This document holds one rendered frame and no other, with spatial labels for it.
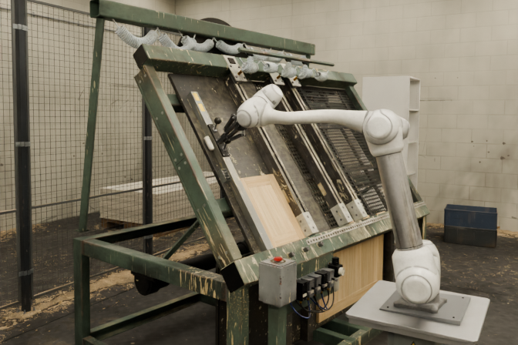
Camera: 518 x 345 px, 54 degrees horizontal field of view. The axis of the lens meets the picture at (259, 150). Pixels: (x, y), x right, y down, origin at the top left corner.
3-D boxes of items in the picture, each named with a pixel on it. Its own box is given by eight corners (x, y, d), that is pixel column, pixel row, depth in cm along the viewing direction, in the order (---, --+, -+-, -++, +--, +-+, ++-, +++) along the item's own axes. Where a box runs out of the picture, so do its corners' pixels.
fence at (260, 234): (262, 253, 246) (267, 249, 244) (186, 95, 275) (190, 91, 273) (268, 251, 250) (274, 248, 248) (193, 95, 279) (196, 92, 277)
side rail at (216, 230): (219, 269, 230) (233, 260, 224) (133, 77, 264) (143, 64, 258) (228, 266, 235) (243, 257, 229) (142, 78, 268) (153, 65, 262)
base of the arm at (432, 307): (450, 298, 220) (450, 286, 220) (436, 314, 202) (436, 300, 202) (408, 292, 230) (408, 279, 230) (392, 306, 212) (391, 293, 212)
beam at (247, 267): (230, 294, 226) (245, 285, 220) (219, 269, 230) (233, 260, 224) (419, 219, 397) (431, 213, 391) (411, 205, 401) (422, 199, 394)
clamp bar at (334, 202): (338, 228, 302) (368, 209, 289) (253, 70, 339) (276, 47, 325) (346, 225, 310) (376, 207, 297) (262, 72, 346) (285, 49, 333)
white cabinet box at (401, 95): (404, 244, 616) (409, 75, 601) (358, 238, 644) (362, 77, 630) (415, 234, 669) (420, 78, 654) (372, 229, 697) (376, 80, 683)
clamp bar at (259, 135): (301, 239, 273) (333, 219, 259) (213, 65, 309) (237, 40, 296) (311, 236, 281) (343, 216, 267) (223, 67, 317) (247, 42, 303)
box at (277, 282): (280, 309, 209) (280, 266, 208) (257, 303, 217) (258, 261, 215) (297, 301, 218) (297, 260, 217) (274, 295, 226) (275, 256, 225)
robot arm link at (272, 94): (253, 96, 239) (241, 105, 228) (274, 76, 230) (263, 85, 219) (267, 114, 239) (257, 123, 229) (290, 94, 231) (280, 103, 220)
